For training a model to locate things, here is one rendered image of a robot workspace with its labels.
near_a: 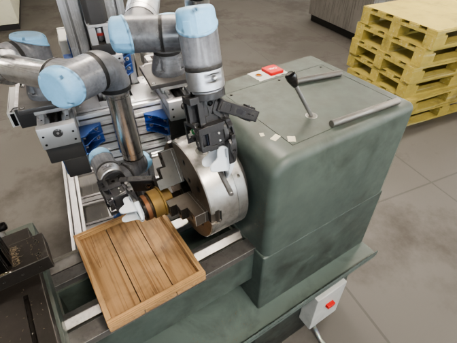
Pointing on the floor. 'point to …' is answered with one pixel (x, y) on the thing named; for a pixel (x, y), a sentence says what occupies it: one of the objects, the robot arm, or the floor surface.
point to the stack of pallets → (409, 53)
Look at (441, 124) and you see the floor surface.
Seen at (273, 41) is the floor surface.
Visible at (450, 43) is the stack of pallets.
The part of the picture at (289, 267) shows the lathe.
